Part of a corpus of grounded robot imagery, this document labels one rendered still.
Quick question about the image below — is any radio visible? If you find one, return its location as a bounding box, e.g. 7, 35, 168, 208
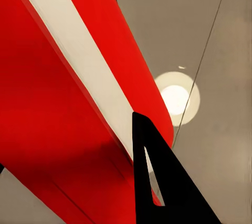
0, 0, 174, 224

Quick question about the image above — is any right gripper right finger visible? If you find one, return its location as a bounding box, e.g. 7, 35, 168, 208
132, 112, 222, 224

